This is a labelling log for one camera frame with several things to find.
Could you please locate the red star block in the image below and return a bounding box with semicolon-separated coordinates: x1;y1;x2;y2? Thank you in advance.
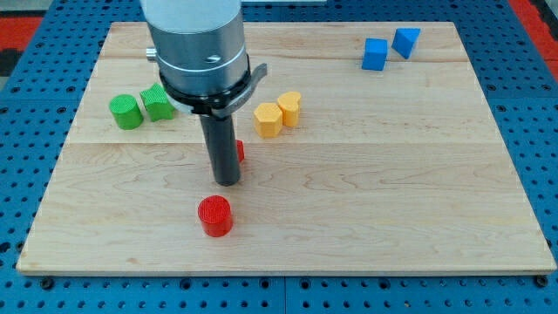
236;140;245;163

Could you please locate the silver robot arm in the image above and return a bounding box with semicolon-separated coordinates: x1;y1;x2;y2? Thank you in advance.
140;0;268;119

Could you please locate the green star block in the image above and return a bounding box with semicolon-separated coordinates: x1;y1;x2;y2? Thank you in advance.
139;83;175;122

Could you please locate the yellow hexagon block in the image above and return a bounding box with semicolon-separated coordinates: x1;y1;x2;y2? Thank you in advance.
253;103;282;139

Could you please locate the yellow heart block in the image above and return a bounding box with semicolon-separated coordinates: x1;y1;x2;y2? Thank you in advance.
277;92;302;127

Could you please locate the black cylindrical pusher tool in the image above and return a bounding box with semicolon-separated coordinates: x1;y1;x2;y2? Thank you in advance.
200;115;241;187

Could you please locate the red cylinder block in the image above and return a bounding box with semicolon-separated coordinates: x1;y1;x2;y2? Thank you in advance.
198;195;233;237

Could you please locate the wooden board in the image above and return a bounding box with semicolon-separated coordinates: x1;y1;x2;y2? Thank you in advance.
17;22;556;276

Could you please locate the blue cube block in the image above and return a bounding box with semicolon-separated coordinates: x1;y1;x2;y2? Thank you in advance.
361;38;388;71

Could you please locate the green cylinder block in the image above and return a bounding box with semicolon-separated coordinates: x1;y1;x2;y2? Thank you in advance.
109;94;144;130

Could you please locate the blue triangle block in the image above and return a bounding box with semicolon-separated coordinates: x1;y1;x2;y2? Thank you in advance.
391;28;421;59

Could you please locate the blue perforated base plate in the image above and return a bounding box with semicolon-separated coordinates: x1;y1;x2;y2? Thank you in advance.
1;0;557;313

